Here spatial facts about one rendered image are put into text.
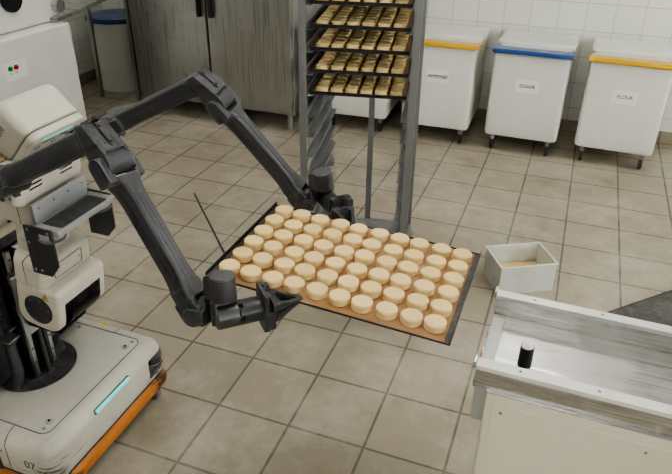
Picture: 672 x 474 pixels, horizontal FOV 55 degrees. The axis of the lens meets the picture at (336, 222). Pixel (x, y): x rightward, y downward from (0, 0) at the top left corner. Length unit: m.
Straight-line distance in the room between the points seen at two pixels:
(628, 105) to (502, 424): 3.55
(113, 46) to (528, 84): 3.60
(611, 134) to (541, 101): 0.53
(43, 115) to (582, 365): 1.53
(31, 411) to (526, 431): 1.59
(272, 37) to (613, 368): 3.87
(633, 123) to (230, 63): 2.96
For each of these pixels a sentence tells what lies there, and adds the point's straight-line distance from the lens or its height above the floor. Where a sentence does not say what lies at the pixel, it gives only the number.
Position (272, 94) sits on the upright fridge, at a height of 0.31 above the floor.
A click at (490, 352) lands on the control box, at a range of 1.66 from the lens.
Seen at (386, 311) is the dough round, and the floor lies 1.00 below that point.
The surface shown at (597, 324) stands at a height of 0.88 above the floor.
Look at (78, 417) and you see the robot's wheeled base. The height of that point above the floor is 0.27.
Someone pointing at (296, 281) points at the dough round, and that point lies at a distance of 1.55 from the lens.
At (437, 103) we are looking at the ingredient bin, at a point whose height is 0.32.
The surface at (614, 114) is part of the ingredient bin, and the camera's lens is 4.91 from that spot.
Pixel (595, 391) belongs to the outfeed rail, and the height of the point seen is 0.90.
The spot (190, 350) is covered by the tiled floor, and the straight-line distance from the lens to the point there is 2.98.
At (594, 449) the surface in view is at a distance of 1.61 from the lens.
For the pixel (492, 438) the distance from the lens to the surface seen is 1.64.
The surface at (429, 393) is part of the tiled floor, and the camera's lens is 2.75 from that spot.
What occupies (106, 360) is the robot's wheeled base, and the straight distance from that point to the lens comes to 2.57.
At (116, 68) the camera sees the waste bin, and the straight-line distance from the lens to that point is 6.39.
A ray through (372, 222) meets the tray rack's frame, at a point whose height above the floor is 0.15.
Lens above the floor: 1.88
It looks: 29 degrees down
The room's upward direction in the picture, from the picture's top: 1 degrees clockwise
